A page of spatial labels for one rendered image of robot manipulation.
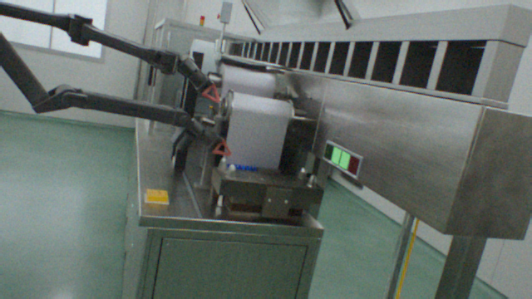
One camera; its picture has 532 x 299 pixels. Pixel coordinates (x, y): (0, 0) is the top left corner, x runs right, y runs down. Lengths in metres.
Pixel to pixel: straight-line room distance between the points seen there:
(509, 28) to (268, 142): 0.96
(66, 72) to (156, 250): 5.92
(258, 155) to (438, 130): 0.80
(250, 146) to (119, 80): 5.61
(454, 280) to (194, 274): 0.81
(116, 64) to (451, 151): 6.42
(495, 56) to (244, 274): 1.04
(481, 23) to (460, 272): 0.62
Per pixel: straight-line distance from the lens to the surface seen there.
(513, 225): 1.17
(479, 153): 1.02
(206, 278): 1.52
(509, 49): 1.05
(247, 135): 1.63
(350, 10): 1.59
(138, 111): 1.46
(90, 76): 7.15
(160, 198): 1.50
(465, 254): 1.22
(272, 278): 1.59
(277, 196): 1.50
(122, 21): 7.11
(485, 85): 1.02
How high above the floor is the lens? 1.42
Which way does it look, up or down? 10 degrees down
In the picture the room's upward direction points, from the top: 12 degrees clockwise
